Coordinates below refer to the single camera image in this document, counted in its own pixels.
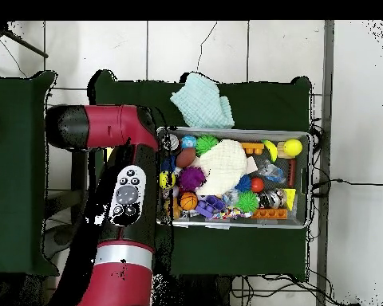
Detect cream knitted cloth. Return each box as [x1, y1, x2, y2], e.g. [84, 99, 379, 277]
[190, 139, 249, 198]

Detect mint green knitted cloth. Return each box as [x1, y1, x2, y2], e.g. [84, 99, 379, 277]
[171, 72, 236, 131]

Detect purple spiky ball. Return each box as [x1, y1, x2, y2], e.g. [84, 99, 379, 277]
[178, 167, 206, 194]

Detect brown toy football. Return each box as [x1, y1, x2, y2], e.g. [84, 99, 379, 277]
[177, 148, 198, 169]

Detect yellow smiley face ball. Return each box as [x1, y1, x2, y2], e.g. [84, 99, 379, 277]
[160, 171, 177, 190]

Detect blue globe ball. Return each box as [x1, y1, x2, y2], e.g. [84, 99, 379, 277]
[181, 135, 197, 150]

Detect green spiky ball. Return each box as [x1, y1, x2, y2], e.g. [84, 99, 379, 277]
[235, 190, 259, 214]
[195, 135, 219, 157]

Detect orange toy basketball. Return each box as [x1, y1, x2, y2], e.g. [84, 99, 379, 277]
[179, 192, 199, 212]

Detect silver drink can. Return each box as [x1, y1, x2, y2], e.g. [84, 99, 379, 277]
[162, 133, 180, 151]

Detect orange toy brick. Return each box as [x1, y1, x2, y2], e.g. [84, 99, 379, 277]
[242, 143, 266, 156]

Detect red ball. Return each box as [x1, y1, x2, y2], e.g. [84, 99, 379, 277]
[250, 178, 266, 194]

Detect orange plastic tray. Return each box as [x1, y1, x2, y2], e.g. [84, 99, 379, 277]
[251, 209, 288, 222]

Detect yellow cheese wedge toy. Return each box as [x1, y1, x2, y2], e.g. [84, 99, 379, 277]
[281, 187, 298, 211]

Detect plain yellow ball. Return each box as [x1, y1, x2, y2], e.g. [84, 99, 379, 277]
[284, 138, 304, 158]

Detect green cloth side table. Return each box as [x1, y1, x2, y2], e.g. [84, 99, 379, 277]
[0, 71, 58, 277]

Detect shallow wire mesh bin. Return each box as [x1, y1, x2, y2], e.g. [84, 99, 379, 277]
[155, 127, 310, 229]

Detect black cable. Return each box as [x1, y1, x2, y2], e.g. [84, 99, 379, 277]
[312, 177, 383, 190]

